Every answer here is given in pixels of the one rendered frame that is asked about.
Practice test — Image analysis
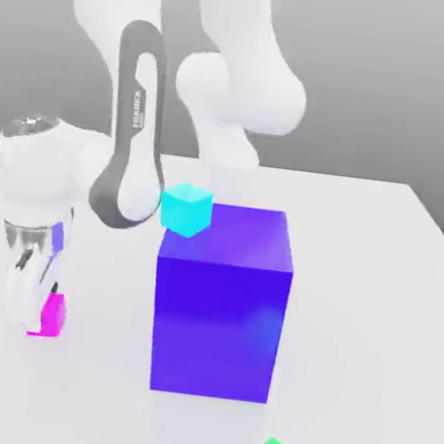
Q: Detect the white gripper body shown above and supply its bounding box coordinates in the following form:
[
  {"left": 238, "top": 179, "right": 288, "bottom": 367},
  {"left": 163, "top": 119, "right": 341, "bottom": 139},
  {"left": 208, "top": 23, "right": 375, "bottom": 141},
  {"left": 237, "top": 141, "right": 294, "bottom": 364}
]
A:
[{"left": 0, "top": 245, "right": 65, "bottom": 332}]

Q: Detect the small magenta cube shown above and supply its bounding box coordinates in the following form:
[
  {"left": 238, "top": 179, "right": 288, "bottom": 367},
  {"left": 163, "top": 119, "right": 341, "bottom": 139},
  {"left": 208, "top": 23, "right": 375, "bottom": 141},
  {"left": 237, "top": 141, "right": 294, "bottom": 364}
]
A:
[{"left": 26, "top": 289, "right": 70, "bottom": 342}]

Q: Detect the small cyan cube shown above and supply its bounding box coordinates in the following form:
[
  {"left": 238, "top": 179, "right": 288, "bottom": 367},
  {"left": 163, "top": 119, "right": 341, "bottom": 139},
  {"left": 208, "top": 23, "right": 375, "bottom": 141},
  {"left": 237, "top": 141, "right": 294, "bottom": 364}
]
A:
[{"left": 156, "top": 180, "right": 217, "bottom": 242}]

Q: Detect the large blue box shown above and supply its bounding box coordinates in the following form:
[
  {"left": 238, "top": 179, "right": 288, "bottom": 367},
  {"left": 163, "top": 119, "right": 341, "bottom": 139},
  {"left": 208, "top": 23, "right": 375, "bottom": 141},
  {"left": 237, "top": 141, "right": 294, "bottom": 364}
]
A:
[{"left": 141, "top": 195, "right": 301, "bottom": 407}]

